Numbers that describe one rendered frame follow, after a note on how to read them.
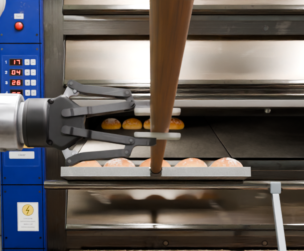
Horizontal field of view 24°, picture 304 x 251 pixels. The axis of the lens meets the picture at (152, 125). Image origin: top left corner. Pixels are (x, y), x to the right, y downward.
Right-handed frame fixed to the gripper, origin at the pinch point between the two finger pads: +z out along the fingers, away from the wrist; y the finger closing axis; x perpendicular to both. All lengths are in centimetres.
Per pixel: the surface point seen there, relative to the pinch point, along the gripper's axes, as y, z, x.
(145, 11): -58, -3, -136
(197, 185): 4, 13, -116
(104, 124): -32, -24, -243
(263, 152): -12, 42, -170
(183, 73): -37, 10, -143
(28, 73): -36, -45, -142
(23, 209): 11, -47, -154
